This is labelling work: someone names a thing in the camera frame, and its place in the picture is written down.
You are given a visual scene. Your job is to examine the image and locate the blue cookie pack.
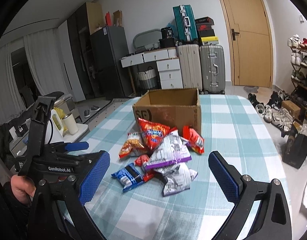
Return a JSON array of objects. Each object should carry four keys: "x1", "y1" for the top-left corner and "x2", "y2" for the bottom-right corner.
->
[{"x1": 111, "y1": 163, "x2": 145, "y2": 193}]

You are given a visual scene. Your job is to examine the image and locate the white noodle snack bag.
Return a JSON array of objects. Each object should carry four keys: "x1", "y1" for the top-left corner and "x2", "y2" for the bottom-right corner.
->
[{"x1": 118, "y1": 132, "x2": 147, "y2": 159}]

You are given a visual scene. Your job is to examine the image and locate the red wafer pack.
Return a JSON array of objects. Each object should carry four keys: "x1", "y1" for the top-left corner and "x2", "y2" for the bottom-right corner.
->
[{"x1": 134, "y1": 154, "x2": 156, "y2": 183}]

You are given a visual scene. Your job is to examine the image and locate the red chips bag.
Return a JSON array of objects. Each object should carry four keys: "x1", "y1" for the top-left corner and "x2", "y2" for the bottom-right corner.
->
[{"x1": 138, "y1": 118, "x2": 171, "y2": 151}]

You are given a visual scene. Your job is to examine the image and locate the silver snack bag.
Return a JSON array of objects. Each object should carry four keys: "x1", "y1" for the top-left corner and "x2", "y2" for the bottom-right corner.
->
[{"x1": 154, "y1": 163, "x2": 198, "y2": 197}]

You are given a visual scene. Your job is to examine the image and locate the white purple snack bag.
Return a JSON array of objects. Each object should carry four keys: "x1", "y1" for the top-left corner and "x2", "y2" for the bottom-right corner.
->
[{"x1": 145, "y1": 127, "x2": 192, "y2": 171}]

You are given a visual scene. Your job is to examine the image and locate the small red snack bag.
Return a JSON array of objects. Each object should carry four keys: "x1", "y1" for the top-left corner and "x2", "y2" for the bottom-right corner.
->
[{"x1": 182, "y1": 126, "x2": 204, "y2": 154}]

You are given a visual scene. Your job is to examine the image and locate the person's left hand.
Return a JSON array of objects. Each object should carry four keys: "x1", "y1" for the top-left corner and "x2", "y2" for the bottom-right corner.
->
[{"x1": 11, "y1": 175, "x2": 36, "y2": 205}]

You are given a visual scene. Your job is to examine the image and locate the white kettle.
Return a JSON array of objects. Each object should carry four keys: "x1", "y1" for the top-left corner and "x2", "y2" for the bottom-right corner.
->
[{"x1": 45, "y1": 109, "x2": 64, "y2": 144}]

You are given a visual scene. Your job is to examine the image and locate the white cup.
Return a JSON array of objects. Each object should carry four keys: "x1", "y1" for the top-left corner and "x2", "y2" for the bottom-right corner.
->
[{"x1": 62, "y1": 113, "x2": 79, "y2": 135}]

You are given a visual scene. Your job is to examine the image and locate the grey slippers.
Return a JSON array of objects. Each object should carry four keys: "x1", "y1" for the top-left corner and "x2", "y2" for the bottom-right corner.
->
[{"x1": 84, "y1": 105, "x2": 100, "y2": 118}]

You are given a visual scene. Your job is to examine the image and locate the checkered blue tablecloth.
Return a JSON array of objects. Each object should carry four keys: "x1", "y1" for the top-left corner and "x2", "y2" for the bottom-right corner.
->
[{"x1": 84, "y1": 95, "x2": 288, "y2": 239}]

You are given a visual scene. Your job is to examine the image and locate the black bag on floor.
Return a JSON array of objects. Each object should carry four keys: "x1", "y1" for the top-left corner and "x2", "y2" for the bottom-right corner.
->
[{"x1": 281, "y1": 125, "x2": 307, "y2": 169}]

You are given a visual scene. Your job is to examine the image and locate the dark refrigerator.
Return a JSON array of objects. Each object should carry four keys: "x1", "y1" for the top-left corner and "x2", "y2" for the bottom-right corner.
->
[{"x1": 90, "y1": 26, "x2": 133, "y2": 100}]

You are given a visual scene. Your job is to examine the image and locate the white curtain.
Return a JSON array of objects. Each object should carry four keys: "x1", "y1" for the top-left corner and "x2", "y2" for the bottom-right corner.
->
[{"x1": 0, "y1": 29, "x2": 68, "y2": 125}]

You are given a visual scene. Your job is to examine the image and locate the striped laundry basket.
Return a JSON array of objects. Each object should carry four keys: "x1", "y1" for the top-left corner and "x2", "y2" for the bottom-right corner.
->
[{"x1": 137, "y1": 66, "x2": 158, "y2": 90}]

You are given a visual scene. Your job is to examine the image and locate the small cardboard box on floor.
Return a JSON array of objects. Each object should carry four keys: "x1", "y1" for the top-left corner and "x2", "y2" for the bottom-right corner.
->
[{"x1": 281, "y1": 100, "x2": 300, "y2": 119}]

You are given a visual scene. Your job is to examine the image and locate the brown cardboard box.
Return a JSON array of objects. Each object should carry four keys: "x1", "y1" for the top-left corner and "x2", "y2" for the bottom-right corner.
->
[{"x1": 132, "y1": 88, "x2": 202, "y2": 134}]

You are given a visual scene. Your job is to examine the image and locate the white drawer desk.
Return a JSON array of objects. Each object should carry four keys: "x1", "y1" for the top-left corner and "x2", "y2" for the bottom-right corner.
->
[{"x1": 120, "y1": 47, "x2": 183, "y2": 94}]

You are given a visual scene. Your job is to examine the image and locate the oval mirror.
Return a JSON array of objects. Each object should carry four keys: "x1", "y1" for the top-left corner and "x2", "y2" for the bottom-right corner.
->
[{"x1": 132, "y1": 29, "x2": 162, "y2": 49}]

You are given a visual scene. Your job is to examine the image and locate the beige suitcase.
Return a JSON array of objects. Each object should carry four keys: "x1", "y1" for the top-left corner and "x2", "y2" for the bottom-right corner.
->
[{"x1": 178, "y1": 44, "x2": 203, "y2": 91}]

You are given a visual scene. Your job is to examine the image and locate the teal suitcase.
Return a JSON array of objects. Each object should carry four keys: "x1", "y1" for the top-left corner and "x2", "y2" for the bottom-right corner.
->
[{"x1": 173, "y1": 5, "x2": 198, "y2": 44}]

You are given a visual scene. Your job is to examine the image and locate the silver suitcase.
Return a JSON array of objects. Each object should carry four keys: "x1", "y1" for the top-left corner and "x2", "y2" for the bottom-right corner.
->
[{"x1": 200, "y1": 44, "x2": 226, "y2": 94}]

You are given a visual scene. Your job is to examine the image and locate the shoe rack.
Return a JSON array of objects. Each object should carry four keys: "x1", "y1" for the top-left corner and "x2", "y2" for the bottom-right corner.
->
[{"x1": 287, "y1": 34, "x2": 307, "y2": 108}]

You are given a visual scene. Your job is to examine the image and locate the stacked shoe boxes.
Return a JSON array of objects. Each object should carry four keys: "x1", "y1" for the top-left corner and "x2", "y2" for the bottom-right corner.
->
[{"x1": 195, "y1": 16, "x2": 219, "y2": 46}]

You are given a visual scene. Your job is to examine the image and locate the wooden door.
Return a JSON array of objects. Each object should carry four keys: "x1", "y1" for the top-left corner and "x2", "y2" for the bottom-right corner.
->
[{"x1": 220, "y1": 0, "x2": 273, "y2": 88}]

